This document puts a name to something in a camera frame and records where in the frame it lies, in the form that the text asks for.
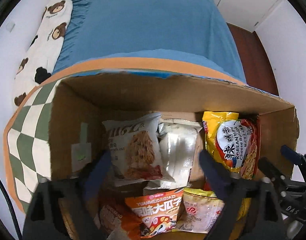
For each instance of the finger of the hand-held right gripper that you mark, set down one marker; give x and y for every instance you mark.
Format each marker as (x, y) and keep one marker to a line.
(291, 155)
(271, 168)

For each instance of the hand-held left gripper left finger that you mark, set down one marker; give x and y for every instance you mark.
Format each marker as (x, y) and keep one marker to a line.
(98, 172)

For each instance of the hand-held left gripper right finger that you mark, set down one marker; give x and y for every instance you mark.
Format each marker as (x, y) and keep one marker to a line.
(213, 172)

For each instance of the yellow instant noodle packet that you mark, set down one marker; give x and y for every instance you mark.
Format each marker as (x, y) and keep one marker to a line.
(230, 142)

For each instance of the white silver wafer packet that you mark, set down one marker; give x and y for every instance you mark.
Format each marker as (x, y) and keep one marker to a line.
(178, 150)

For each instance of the white oat cookie packet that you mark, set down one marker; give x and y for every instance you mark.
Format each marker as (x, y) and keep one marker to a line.
(133, 150)

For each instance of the yellow white snack packet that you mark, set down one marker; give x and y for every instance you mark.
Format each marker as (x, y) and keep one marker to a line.
(200, 212)

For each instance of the orange panda snack packet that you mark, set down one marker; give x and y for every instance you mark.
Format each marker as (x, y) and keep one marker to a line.
(113, 217)
(155, 212)

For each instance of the cardboard box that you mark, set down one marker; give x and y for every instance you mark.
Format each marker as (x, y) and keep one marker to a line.
(143, 92)

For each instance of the green white checkered mat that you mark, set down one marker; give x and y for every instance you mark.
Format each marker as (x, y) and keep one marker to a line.
(25, 135)

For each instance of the white bear print pillow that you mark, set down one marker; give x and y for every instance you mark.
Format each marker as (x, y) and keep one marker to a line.
(45, 45)

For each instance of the blue bed sheet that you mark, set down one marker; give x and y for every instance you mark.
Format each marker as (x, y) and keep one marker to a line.
(148, 22)

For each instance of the white door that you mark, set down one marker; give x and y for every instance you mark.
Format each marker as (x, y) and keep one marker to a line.
(243, 2)

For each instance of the white wall switch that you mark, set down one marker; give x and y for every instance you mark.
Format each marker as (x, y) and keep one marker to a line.
(10, 26)

